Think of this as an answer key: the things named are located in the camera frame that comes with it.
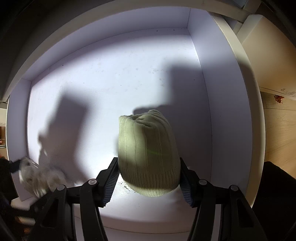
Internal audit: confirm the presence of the white open drawer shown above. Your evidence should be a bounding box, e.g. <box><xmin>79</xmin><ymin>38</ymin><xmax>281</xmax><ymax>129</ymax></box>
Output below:
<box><xmin>5</xmin><ymin>0</ymin><xmax>265</xmax><ymax>235</ymax></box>

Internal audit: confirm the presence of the light green knitted sock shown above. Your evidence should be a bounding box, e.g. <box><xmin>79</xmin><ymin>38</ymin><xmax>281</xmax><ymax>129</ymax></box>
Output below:
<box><xmin>118</xmin><ymin>109</ymin><xmax>181</xmax><ymax>197</ymax></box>

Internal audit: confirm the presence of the white cloth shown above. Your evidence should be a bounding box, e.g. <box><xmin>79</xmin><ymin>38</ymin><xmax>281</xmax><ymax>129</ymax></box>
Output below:
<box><xmin>19</xmin><ymin>157</ymin><xmax>71</xmax><ymax>199</ymax></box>

